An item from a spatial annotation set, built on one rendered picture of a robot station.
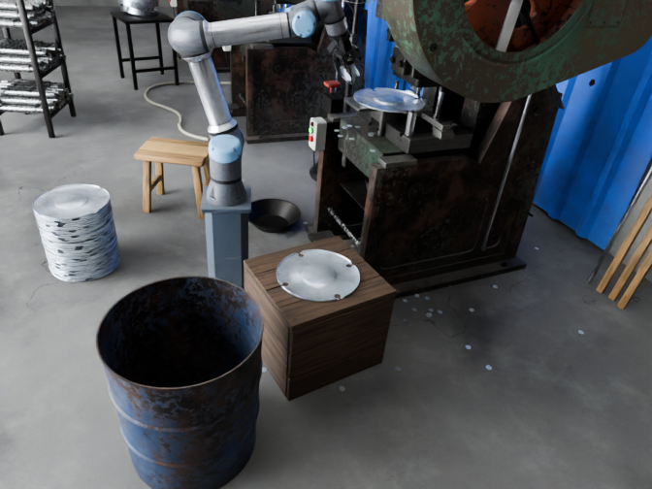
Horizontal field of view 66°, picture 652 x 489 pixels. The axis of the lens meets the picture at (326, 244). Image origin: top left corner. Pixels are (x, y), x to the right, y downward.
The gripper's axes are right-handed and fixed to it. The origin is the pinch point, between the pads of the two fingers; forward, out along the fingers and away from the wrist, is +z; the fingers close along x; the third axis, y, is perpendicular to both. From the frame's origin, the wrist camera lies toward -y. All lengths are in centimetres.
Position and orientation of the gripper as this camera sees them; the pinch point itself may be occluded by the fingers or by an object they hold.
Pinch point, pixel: (350, 81)
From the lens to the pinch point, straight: 203.5
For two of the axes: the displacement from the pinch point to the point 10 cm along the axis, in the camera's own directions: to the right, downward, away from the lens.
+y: 4.5, 5.2, -7.3
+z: 3.0, 6.8, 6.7
